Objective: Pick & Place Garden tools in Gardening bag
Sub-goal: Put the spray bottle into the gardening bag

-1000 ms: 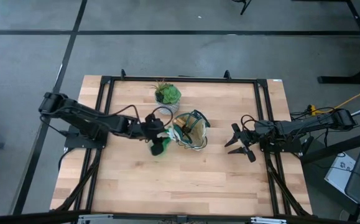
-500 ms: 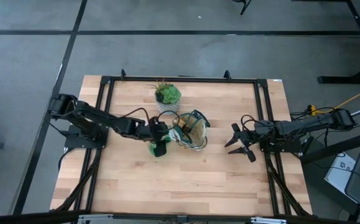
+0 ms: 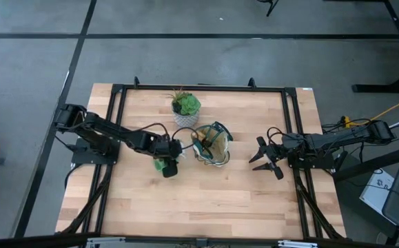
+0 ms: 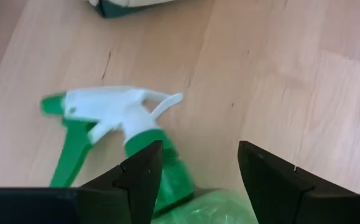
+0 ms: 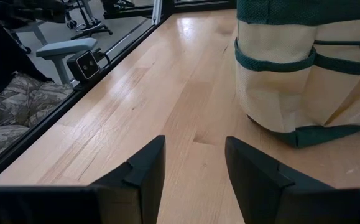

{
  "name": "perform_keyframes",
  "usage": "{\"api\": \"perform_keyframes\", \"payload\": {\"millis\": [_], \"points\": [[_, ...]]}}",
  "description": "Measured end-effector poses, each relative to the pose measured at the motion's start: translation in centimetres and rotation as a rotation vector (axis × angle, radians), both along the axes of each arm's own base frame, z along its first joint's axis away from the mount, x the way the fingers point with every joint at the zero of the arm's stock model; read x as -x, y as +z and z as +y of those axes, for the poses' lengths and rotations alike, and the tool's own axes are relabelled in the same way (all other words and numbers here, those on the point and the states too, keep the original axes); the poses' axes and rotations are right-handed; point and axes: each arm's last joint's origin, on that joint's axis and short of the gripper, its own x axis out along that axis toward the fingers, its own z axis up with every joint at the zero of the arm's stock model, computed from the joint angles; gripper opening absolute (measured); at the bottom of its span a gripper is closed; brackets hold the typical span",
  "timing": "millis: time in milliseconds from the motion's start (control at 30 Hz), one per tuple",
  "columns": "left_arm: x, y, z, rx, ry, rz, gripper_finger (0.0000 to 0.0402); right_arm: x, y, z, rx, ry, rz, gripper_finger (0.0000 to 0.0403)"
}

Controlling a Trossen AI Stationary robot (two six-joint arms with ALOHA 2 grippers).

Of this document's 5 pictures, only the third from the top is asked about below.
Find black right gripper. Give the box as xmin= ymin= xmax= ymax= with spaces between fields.
xmin=248 ymin=136 xmax=291 ymax=181

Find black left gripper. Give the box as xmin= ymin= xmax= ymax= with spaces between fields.
xmin=150 ymin=136 xmax=183 ymax=179

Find green handled pruning shears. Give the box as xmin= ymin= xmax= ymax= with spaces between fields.
xmin=153 ymin=157 xmax=170 ymax=174

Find beige gardening bag green trim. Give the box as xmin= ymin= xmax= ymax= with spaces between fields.
xmin=191 ymin=121 xmax=235 ymax=169

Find potted succulent white patterned pot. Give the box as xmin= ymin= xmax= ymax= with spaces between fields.
xmin=165 ymin=87 xmax=203 ymax=129

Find white cardboard box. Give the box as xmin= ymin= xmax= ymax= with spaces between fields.
xmin=358 ymin=167 xmax=397 ymax=215

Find black floor stand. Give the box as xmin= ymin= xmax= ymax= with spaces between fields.
xmin=256 ymin=0 xmax=280 ymax=18

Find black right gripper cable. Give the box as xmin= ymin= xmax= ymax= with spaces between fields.
xmin=266 ymin=126 xmax=292 ymax=146

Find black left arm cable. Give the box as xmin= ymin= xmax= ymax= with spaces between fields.
xmin=139 ymin=122 xmax=201 ymax=151

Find black camera rig bar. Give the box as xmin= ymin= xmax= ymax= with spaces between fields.
xmin=0 ymin=232 xmax=399 ymax=248

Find black metal table frame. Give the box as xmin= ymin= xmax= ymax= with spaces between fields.
xmin=60 ymin=76 xmax=347 ymax=242

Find yellow cable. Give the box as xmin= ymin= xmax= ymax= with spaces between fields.
xmin=342 ymin=90 xmax=399 ymax=127

